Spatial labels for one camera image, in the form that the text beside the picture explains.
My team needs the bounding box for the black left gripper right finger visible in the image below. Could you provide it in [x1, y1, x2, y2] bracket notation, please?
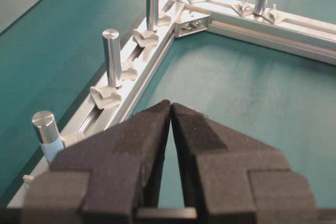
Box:
[171, 103, 318, 223]

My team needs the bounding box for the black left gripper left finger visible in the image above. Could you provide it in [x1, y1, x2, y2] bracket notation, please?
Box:
[22, 100, 171, 223]

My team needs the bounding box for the aluminium post with blue tape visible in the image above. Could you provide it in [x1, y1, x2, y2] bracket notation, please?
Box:
[31, 111, 65, 164]

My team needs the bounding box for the middle aluminium post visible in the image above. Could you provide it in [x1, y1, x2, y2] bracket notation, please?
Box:
[102, 28, 122, 88]

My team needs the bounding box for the square aluminium extrusion frame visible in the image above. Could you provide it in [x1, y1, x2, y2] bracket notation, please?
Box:
[1, 0, 335, 208]

